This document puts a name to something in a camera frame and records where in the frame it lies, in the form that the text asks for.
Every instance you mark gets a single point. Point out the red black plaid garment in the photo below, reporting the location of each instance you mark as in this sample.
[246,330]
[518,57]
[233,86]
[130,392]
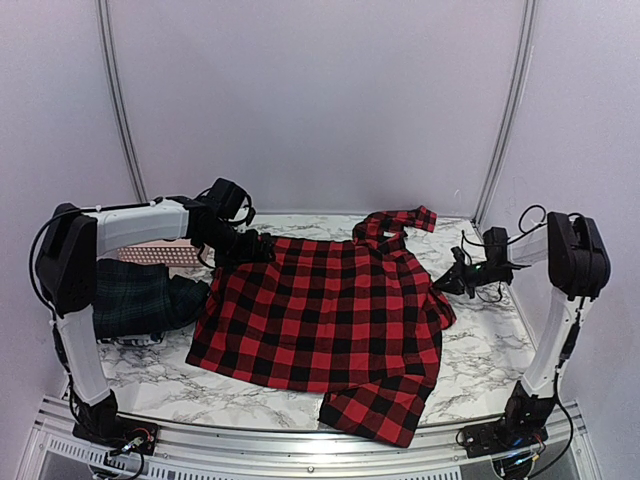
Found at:
[358,322]

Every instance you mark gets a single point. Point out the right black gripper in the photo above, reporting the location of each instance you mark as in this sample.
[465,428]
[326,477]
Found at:
[457,280]

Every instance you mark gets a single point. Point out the folded striped garment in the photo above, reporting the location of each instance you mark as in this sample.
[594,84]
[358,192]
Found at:
[140,340]

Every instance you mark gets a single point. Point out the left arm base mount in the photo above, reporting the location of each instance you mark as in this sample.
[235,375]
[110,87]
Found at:
[103,425]

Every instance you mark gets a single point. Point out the right aluminium corner post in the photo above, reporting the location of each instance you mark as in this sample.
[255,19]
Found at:
[513,101]

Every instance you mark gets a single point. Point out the aluminium corner post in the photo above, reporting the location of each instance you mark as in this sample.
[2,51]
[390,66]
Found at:
[105,27]
[513,101]

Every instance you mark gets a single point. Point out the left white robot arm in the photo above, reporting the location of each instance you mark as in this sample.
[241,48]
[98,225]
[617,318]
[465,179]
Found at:
[63,264]

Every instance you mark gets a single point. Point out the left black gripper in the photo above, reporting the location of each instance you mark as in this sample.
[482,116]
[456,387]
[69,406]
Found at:
[249,252]

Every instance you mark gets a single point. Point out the pink plastic laundry basket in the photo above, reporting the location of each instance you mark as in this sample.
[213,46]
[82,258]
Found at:
[175,253]

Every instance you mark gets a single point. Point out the aluminium front frame rail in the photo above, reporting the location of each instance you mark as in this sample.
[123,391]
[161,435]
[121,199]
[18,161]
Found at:
[189,451]

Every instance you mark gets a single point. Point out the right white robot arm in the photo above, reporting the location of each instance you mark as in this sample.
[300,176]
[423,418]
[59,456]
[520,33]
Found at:
[578,269]

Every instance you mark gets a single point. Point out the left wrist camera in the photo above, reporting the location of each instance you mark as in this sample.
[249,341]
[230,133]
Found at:
[229,202]

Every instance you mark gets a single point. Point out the left aluminium corner post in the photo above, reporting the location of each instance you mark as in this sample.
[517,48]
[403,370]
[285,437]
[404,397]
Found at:
[105,27]

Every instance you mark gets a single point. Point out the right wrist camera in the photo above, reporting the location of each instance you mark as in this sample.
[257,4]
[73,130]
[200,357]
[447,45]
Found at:
[494,245]

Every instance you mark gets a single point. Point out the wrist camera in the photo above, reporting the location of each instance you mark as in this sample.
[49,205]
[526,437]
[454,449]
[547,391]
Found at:
[229,202]
[494,245]

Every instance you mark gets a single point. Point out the dark green plaid garment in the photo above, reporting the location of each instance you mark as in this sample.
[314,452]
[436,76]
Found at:
[133,299]

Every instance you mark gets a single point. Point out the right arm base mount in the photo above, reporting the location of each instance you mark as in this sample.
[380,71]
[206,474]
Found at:
[522,424]

